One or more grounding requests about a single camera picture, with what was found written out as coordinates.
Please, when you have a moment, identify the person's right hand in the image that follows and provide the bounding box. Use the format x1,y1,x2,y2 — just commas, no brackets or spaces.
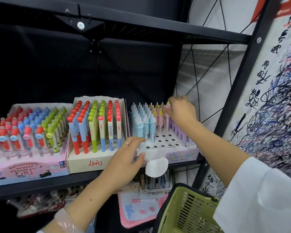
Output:
165,95,199,129

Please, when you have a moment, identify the person's left hand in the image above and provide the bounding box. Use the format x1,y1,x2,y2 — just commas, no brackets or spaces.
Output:
99,137,146,193

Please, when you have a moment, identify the pink unicorn pen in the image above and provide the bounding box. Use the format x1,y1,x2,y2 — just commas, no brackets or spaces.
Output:
165,100,172,134

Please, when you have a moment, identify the pastel unicorn pen display box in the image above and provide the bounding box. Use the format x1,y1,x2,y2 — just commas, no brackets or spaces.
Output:
127,99,201,168

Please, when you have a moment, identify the person's left forearm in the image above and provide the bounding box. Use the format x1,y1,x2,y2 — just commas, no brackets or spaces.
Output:
39,176,119,233

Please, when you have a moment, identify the person's right forearm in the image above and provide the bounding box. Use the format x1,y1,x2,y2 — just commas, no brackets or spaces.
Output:
182,120,251,188

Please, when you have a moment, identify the white round paper tag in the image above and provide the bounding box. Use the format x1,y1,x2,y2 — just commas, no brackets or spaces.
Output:
145,156,169,178

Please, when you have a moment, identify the small box of pens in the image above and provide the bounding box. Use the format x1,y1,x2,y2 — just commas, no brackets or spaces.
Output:
139,170,173,195

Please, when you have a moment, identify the group of pastel unicorn pens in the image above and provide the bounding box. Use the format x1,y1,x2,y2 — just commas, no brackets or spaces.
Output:
130,101,195,149

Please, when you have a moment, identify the group of ball-topped colourful pens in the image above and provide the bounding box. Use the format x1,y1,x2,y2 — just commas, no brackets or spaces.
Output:
67,100,123,154

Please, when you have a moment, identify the cream pen display box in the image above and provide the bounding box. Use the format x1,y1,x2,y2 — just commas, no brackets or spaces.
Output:
66,96,131,174

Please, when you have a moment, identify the pink drawing board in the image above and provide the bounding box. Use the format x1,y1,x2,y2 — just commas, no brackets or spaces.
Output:
118,184,170,229

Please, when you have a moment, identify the green plastic shopping basket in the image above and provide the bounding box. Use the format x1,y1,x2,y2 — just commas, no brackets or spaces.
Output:
156,186,225,233

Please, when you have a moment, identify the black metal shelf rack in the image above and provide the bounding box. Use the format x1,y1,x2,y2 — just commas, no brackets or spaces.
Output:
0,0,282,233

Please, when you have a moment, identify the scribbled white paper poster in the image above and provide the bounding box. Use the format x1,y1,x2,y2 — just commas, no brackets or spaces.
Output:
201,0,291,199

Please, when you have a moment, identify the pile of red white packets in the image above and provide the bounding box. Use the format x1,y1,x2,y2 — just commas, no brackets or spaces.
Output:
6,185,88,219

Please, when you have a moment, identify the pink eraser display box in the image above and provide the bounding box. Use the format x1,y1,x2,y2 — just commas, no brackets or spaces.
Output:
0,103,74,187

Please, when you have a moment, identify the group of colourful retractable erasers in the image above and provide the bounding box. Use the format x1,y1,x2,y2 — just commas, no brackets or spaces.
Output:
0,105,69,159

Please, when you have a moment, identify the black backdrop cloth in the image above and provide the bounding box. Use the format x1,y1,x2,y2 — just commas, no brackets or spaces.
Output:
0,22,182,119

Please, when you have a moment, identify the white sleeve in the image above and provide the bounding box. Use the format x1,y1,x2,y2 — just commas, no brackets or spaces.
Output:
213,156,291,233

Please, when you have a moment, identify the black basket handle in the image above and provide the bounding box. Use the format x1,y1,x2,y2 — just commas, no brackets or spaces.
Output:
152,183,220,233

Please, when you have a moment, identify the black shelf bracket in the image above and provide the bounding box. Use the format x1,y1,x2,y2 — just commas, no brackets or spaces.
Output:
54,13,105,41

